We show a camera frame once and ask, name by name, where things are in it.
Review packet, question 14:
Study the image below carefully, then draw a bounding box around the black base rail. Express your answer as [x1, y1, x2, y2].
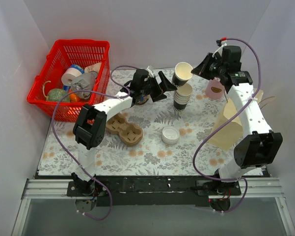
[27, 176, 274, 207]

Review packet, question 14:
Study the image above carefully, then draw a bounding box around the floral patterned table mat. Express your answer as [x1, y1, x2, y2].
[38, 68, 265, 177]

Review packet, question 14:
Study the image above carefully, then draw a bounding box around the black paper coffee cup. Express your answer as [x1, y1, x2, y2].
[172, 62, 193, 87]

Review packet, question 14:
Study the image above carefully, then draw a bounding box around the stack of white lids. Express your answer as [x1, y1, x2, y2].
[161, 126, 180, 145]

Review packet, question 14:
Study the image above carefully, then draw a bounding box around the kraft paper bag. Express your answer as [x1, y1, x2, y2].
[207, 88, 264, 151]

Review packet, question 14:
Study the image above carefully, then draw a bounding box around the brown pulp cup carrier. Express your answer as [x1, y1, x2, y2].
[106, 113, 143, 147]

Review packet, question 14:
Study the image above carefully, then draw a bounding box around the beige floral pouch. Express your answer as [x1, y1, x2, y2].
[84, 62, 102, 74]

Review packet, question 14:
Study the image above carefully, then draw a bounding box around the green twine ball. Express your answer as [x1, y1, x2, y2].
[46, 88, 68, 102]

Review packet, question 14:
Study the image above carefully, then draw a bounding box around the white tape roll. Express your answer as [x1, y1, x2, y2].
[61, 68, 81, 86]

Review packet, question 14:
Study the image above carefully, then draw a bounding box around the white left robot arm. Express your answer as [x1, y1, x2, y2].
[71, 68, 177, 197]

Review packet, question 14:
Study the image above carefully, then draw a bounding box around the pink straw holder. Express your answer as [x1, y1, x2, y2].
[205, 78, 224, 100]

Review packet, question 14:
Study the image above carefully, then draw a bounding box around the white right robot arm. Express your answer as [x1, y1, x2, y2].
[190, 46, 283, 195]

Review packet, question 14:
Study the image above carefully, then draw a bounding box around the red plastic basket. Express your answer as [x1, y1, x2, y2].
[27, 39, 110, 122]

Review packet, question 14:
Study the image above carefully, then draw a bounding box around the napkin pack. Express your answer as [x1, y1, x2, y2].
[137, 95, 150, 105]

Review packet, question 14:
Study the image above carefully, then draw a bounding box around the grey crumpled cloth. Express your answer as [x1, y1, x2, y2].
[71, 72, 98, 99]

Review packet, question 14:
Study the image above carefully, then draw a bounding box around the orange fruit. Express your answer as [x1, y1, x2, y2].
[68, 90, 80, 103]

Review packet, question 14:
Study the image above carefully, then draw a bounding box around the stack of paper cups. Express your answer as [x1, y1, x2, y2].
[173, 83, 193, 112]

